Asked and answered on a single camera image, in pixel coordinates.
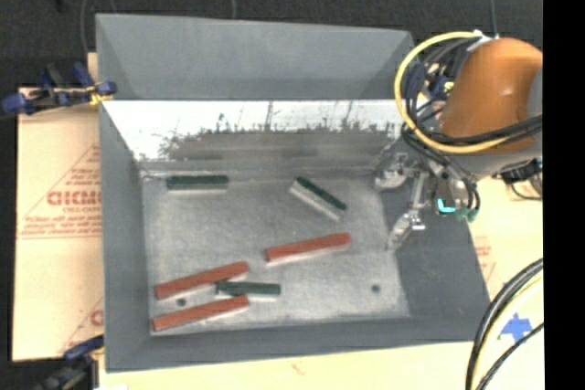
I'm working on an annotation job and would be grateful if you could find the black cylinder on white bracket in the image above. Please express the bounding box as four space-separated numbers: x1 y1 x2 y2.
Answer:
498 157 544 186

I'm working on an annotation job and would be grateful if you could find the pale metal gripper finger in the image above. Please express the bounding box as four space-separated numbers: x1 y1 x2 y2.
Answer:
388 209 414 244
386 216 427 252

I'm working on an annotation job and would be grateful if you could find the dark green flat block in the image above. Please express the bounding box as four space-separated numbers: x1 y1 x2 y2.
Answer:
214 279 282 303
288 175 349 223
165 174 230 194

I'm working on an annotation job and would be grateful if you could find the grey metal bin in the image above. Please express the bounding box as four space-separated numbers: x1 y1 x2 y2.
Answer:
94 13 493 374

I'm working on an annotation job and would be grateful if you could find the brown cardboard board red print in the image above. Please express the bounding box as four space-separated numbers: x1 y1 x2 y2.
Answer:
10 51 107 363

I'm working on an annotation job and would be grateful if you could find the red-brown flat block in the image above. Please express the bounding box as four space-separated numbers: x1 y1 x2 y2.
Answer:
153 260 251 301
263 232 354 268
150 293 251 333

